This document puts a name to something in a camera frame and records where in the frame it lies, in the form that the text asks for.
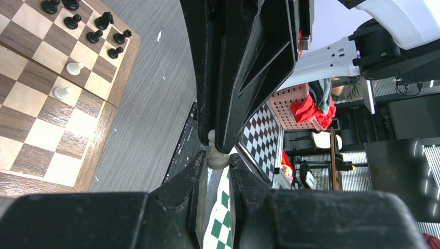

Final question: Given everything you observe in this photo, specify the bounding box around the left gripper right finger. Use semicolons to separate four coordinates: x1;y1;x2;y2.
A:
230;154;427;248

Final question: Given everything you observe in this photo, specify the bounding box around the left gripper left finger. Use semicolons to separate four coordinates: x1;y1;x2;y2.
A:
1;150;207;248

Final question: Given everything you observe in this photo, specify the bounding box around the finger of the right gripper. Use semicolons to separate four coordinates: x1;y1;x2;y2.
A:
215;1;314;154
180;1;224;145

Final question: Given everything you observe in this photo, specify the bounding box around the white chess pawn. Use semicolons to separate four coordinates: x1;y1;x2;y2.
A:
207;130;230;170

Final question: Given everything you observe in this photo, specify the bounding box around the wooden chess board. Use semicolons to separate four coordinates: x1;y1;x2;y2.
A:
1;1;141;198

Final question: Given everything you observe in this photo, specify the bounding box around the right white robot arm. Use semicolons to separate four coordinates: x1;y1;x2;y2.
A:
181;1;439;154

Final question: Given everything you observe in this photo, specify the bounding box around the green white chess mat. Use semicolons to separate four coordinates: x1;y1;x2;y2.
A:
203;168;232;248

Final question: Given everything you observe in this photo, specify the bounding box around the black chess piece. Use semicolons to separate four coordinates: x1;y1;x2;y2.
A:
107;47;123;59

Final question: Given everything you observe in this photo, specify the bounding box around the white chess piece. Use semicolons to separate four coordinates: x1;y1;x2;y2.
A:
65;62;84;76
53;87;73;100

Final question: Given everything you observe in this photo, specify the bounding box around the pink plastic basket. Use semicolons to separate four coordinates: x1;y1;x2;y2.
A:
269;83;326;131

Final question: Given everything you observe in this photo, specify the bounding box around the red cloth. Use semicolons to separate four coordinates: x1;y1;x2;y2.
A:
290;96;336;129

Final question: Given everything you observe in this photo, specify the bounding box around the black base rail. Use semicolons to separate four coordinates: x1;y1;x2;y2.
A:
162;102;205;184

